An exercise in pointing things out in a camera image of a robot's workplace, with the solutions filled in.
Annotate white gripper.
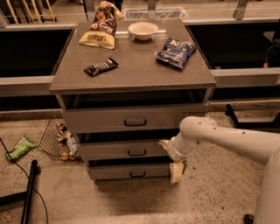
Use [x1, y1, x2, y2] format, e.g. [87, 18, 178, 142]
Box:
[158, 137, 186, 184]

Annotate grey drawer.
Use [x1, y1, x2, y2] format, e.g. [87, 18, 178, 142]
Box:
[77, 140, 168, 161]
[87, 162, 186, 181]
[61, 104, 207, 134]

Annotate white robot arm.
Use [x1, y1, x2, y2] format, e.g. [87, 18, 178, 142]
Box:
[159, 116, 280, 224]

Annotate grey top drawer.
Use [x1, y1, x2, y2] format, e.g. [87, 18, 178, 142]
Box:
[61, 104, 207, 134]

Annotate grey bottom drawer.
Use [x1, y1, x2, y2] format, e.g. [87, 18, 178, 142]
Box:
[87, 162, 186, 181]

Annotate grey drawer cabinet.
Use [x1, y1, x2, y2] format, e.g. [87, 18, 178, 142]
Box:
[48, 18, 218, 186]

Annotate black caster base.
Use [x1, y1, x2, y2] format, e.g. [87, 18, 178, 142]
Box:
[243, 214, 254, 224]

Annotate black stand leg right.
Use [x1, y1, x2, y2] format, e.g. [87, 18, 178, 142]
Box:
[225, 104, 280, 130]

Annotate black stand leg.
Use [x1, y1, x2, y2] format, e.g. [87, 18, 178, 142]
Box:
[225, 104, 280, 130]
[0, 160, 40, 224]

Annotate blue chip bag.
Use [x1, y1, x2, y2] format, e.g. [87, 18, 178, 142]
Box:
[155, 38, 197, 70]

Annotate black candy bar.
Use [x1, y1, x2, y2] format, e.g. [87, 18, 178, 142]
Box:
[84, 58, 118, 77]

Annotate white bowl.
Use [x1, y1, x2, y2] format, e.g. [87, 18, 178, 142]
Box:
[128, 22, 158, 40]

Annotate black stand leg left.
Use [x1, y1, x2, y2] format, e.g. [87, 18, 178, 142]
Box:
[0, 160, 40, 224]

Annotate yellow brown chip bag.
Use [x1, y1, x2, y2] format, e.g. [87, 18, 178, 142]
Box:
[79, 1, 124, 50]

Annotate green snack bag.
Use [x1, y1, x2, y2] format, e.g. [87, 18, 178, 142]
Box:
[5, 136, 38, 161]

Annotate clear plastic bin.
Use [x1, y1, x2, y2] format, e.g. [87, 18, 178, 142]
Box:
[122, 7, 189, 20]

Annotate wooden chair legs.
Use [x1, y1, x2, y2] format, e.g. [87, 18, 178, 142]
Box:
[0, 0, 57, 25]

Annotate wire basket with snacks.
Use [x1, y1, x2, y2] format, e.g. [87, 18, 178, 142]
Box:
[38, 119, 81, 161]

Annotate black cable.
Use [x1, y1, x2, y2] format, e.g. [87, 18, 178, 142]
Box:
[0, 137, 49, 224]

